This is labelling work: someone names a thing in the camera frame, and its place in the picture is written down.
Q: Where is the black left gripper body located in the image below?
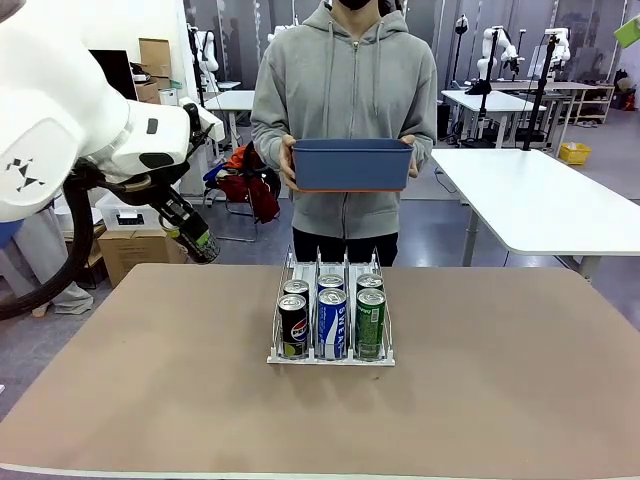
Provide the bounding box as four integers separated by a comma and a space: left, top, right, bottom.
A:
147, 185, 194, 234

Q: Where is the blue bin orange trim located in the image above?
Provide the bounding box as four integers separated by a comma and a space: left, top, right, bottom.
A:
292, 138, 415, 194

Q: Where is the person's left forearm grey sleeve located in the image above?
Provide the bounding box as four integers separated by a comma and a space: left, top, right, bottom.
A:
403, 112, 440, 169

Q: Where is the person's right forearm grey sleeve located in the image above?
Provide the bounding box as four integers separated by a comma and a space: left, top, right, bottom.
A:
249, 112, 297, 169

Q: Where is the person's right hand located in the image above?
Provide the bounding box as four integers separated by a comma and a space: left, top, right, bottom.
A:
279, 136, 301, 191

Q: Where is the person's left hand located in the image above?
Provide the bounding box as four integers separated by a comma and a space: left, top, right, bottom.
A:
401, 134, 421, 180

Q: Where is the large brown cardboard box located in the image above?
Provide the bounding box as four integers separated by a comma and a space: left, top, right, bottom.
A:
97, 227, 194, 290

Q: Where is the clear plastic storage box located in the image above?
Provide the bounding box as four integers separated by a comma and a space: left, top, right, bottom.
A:
94, 192, 169, 232

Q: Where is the wooden lab bench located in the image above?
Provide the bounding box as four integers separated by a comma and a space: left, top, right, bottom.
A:
492, 79, 616, 126

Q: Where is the black tripod stand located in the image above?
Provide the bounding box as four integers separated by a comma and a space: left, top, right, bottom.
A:
522, 29, 561, 151
459, 27, 501, 149

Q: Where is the small brown cardboard box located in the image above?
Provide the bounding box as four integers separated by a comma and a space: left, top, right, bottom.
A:
134, 79, 162, 105

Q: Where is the person in maroon top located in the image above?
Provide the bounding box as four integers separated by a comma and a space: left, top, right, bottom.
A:
0, 199, 95, 317

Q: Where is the white lab table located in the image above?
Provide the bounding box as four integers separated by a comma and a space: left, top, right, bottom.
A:
204, 89, 257, 151
439, 89, 549, 149

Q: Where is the yellow plastic basket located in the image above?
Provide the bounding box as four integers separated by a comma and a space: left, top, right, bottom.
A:
558, 142, 593, 166

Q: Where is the black computer monitor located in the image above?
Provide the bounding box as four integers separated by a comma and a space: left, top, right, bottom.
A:
87, 48, 139, 101

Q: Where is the flat brown cardboard box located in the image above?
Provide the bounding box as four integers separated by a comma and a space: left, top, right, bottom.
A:
138, 38, 172, 80

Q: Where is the large white table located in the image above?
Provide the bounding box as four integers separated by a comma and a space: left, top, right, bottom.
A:
430, 148, 640, 279

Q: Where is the clear acrylic can rack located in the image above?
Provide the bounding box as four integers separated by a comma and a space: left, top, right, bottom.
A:
266, 245, 396, 368

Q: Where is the person in grey hoodie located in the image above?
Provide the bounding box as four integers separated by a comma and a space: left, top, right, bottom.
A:
249, 0, 440, 268

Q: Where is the black sleeved left arm cable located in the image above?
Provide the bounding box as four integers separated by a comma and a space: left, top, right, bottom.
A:
0, 159, 96, 322

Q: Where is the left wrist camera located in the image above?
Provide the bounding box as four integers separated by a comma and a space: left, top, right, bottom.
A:
180, 101, 225, 147

